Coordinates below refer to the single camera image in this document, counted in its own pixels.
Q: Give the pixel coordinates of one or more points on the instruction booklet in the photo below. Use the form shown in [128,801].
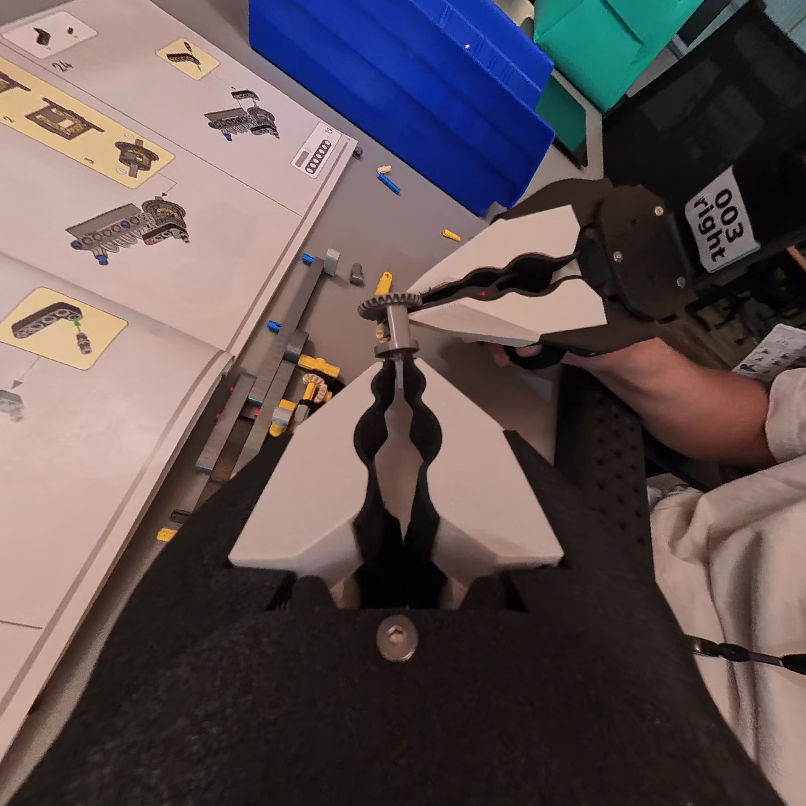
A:
[126,315]

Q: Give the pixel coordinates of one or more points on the printed paper leaflet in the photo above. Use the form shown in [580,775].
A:
[774,352]

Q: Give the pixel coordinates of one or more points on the white shirt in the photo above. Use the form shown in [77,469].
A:
[743,567]

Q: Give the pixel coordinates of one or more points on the lego chassis assembly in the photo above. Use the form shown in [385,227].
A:
[271,390]

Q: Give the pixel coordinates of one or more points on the person's right hand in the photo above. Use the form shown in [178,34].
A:
[579,364]

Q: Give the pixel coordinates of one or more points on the green plastic tote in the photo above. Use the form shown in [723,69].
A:
[604,50]

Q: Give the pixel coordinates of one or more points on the light grey lego axle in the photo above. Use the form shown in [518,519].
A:
[401,371]

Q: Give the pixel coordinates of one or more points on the grey lego differential gear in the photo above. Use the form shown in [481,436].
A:
[390,315]

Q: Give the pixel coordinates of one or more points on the yellow three-hole lego beam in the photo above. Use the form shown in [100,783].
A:
[383,283]

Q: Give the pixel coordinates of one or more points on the black badge reel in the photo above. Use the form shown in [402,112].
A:
[743,652]

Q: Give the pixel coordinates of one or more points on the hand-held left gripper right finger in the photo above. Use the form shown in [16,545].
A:
[497,497]

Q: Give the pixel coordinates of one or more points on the blue lego pin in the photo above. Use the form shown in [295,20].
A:
[388,182]

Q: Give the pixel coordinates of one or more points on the person's right forearm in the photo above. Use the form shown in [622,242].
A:
[692,403]

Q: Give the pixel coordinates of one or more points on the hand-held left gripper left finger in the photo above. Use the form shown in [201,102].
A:
[302,497]

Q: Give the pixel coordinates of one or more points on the blue plastic bin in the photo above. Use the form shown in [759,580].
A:
[409,94]

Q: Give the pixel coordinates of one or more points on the dark grey lego connector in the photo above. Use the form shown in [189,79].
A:
[357,274]

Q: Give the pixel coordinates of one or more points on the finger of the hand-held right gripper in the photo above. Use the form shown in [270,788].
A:
[535,312]
[516,239]

